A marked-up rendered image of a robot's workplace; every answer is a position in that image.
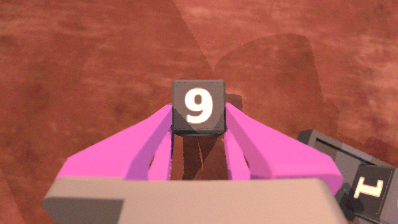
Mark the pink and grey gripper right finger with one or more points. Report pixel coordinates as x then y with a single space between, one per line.
272 155

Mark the grey calendar cube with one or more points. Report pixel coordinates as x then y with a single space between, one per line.
198 107
374 193

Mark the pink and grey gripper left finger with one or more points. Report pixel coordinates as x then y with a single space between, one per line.
129 153

